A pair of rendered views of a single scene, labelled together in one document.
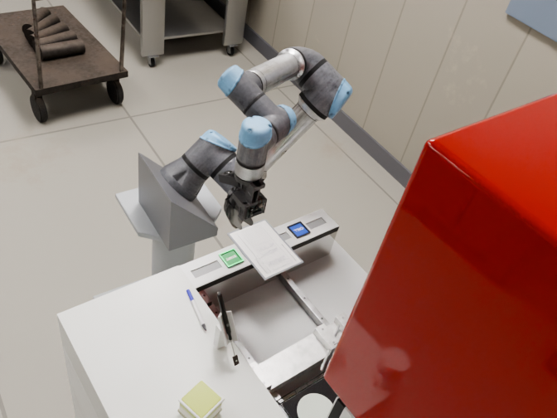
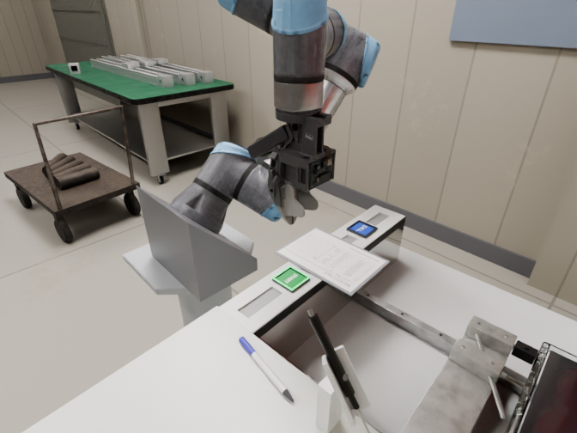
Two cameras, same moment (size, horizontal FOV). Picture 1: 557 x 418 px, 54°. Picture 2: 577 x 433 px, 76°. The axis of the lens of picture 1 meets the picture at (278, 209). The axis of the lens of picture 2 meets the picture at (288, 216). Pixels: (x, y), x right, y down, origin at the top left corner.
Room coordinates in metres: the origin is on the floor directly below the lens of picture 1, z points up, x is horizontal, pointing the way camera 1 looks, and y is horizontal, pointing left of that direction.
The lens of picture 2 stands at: (0.50, 0.13, 1.45)
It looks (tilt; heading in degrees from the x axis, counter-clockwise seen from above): 30 degrees down; 358
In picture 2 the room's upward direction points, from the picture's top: straight up
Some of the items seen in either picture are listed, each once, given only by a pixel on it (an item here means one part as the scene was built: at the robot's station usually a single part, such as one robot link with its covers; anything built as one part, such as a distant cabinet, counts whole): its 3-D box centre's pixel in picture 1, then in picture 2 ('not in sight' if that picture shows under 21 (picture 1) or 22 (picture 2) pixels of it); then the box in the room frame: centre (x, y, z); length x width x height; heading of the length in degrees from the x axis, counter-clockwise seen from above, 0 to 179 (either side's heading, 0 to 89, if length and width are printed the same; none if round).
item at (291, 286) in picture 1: (330, 332); (460, 351); (0.99, -0.24, 0.84); 0.50 x 0.02 x 0.03; 45
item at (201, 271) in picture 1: (261, 259); (326, 277); (1.17, 0.02, 0.89); 0.55 x 0.09 x 0.14; 135
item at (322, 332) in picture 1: (326, 338); (476, 360); (0.93, -0.22, 0.89); 0.08 x 0.03 x 0.03; 45
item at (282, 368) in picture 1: (303, 356); (454, 399); (0.87, -0.16, 0.87); 0.36 x 0.08 x 0.03; 135
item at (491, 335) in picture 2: (347, 327); (490, 334); (0.98, -0.28, 0.89); 0.08 x 0.03 x 0.03; 45
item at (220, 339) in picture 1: (225, 334); (342, 399); (0.77, 0.06, 1.03); 0.06 x 0.04 x 0.13; 45
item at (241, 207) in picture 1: (247, 192); (301, 147); (1.07, 0.09, 1.25); 0.09 x 0.08 x 0.12; 45
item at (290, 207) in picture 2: (236, 221); (292, 208); (1.06, 0.10, 1.14); 0.06 x 0.03 x 0.09; 45
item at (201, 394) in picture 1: (200, 405); not in sight; (0.59, 0.07, 1.00); 0.07 x 0.07 x 0.07; 60
